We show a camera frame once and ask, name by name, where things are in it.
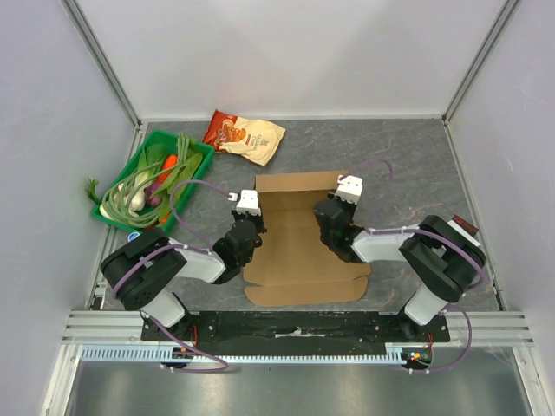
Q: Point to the aluminium corner post left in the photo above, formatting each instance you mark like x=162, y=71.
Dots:
x=100, y=57

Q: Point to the green leafy vegetable outside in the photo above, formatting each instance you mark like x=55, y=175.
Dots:
x=91, y=191

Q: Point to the cassava chips snack bag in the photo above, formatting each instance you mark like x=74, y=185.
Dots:
x=254, y=140

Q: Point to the blue slotted cable duct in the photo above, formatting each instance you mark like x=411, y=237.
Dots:
x=168, y=353

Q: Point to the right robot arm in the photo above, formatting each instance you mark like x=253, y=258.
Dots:
x=444, y=255

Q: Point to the aluminium corner post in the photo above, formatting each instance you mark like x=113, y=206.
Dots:
x=486, y=47
x=100, y=57

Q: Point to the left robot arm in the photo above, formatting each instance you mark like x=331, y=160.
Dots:
x=140, y=271

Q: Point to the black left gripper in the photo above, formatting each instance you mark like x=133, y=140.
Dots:
x=258, y=218

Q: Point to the orange carrot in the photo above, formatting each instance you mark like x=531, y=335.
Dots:
x=167, y=167

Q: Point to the green long beans bundle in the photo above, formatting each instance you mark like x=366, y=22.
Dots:
x=190, y=159

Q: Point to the dark red small packet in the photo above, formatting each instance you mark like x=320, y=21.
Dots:
x=466, y=226

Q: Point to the green plastic basket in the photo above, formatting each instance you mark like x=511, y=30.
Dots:
x=180, y=197

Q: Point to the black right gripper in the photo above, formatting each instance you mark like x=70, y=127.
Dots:
x=336, y=206

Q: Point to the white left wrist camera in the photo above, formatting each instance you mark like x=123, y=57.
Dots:
x=246, y=202

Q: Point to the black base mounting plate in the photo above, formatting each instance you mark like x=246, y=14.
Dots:
x=221, y=326

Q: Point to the purple radish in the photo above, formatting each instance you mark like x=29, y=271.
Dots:
x=153, y=197

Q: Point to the aluminium corner post right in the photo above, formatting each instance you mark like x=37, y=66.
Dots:
x=486, y=47

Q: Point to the bok choy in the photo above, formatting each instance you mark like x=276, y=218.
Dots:
x=131, y=198

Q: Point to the brown cardboard box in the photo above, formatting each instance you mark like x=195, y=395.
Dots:
x=293, y=267

